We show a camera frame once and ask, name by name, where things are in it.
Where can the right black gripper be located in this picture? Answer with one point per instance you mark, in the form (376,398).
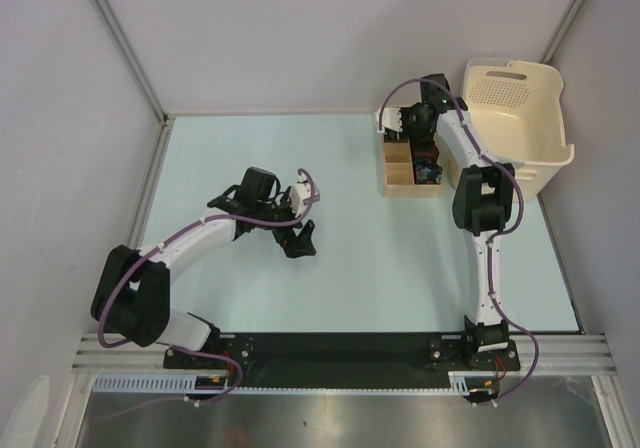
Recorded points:
(404,113)

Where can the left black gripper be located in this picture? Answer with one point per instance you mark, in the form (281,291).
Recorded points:
(296,245)

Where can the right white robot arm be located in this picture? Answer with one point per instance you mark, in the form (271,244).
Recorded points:
(481,209)

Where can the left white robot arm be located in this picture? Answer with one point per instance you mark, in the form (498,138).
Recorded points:
(132,302)

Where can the rolled red patterned tie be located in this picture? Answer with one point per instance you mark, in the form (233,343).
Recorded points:
(425,151)

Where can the rolled blue patterned tie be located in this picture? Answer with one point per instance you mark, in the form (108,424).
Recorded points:
(426,173)

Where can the wooden divided organizer box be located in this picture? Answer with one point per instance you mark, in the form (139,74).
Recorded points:
(397,174)

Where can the cream plastic laundry basket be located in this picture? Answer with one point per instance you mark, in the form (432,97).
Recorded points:
(515,108)

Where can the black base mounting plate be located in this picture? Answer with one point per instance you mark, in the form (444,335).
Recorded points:
(358,361)

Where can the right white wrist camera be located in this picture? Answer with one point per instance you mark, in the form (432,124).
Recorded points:
(388,119)

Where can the grey slotted cable duct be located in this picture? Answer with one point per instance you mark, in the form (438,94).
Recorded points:
(159,383)

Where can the aluminium frame rail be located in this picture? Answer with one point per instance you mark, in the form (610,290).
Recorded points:
(559,355)

